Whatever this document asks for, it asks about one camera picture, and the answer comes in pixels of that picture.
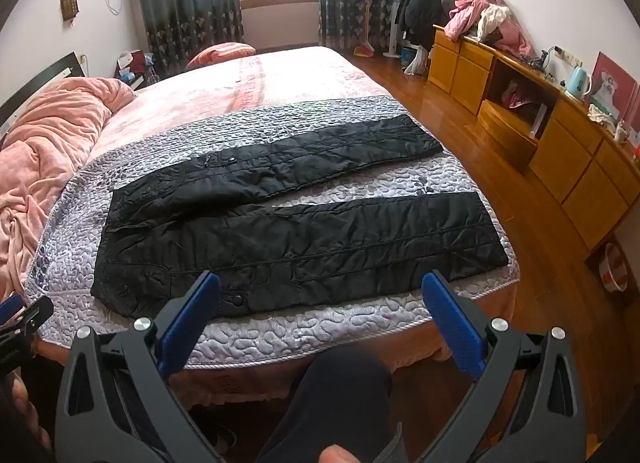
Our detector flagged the pile of pink clothes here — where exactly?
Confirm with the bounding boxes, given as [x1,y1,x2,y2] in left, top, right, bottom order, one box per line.
[444,0,533,58]

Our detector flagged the white plastic bag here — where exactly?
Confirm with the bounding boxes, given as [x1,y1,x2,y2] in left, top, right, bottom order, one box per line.
[404,48,431,76]

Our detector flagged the pink fleece comforter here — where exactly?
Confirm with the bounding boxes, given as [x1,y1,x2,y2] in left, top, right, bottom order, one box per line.
[0,77,138,304]

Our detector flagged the white crumpled cloth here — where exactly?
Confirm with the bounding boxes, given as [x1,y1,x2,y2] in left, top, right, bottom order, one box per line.
[587,103,618,126]

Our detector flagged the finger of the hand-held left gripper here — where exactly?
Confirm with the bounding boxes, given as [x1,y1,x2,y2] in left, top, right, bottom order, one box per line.
[0,294,54,341]

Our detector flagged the pink bag in dresser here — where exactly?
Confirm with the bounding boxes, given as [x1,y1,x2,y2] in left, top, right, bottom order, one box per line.
[500,80,541,116]

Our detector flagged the broom with pink dustpan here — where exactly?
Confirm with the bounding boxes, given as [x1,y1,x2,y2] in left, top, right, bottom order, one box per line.
[354,0,376,58]

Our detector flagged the yellow wooden dresser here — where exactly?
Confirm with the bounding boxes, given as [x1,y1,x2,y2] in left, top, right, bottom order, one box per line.
[427,24,640,251]

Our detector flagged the pink picture frame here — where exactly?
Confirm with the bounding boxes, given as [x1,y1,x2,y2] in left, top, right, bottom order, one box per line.
[590,52,638,124]

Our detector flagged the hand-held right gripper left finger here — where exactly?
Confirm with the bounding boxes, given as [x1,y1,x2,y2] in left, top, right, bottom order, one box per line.
[54,270,236,463]

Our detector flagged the white tower fan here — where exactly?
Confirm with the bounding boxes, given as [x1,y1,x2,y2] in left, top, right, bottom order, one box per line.
[387,0,408,60]

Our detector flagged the white and red basin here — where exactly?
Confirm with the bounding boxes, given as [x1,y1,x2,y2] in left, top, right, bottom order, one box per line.
[598,242,631,293]

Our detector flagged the bed with pink sheet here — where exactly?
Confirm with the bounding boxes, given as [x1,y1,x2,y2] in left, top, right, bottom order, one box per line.
[0,45,521,424]

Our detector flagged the pile of bedside clutter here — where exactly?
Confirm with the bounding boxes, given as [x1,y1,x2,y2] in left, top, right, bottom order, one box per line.
[114,49,161,88]

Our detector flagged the grey quilted blanket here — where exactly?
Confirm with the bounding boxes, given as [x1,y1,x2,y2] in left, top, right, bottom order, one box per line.
[25,95,521,369]

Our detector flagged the hanging dark coats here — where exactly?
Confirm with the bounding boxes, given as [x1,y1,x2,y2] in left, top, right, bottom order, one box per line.
[397,0,448,51]

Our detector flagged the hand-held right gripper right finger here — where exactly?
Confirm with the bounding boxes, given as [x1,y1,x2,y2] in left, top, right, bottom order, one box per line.
[421,270,586,463]

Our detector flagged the person's leg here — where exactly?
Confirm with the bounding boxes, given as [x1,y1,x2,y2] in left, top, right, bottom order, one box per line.
[255,345,396,463]

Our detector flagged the black pants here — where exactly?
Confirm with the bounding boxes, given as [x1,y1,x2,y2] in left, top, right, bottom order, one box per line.
[91,115,510,319]

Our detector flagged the pink pillow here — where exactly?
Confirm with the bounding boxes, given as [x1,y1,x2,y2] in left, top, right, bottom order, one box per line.
[185,42,256,70]

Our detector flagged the person's right hand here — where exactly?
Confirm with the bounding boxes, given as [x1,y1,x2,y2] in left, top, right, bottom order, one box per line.
[320,445,361,463]

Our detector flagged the light blue electric kettle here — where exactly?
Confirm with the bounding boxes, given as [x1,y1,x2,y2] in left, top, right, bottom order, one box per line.
[565,66,593,101]

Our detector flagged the dark wooden headboard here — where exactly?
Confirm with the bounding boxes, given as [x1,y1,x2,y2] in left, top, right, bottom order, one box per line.
[0,52,88,128]

